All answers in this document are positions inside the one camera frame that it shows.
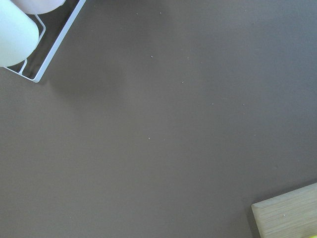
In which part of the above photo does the pink cup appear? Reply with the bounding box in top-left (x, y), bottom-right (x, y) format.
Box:
top-left (12, 0), bottom-right (65, 15)

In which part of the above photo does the pale green cup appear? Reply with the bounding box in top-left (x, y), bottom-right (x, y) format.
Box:
top-left (0, 0), bottom-right (39, 67)

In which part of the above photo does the white wire cup rack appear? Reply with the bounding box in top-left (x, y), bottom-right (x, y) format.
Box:
top-left (5, 0), bottom-right (86, 83)

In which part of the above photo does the wooden cutting board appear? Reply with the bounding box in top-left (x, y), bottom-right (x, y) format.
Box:
top-left (251, 183), bottom-right (317, 238)

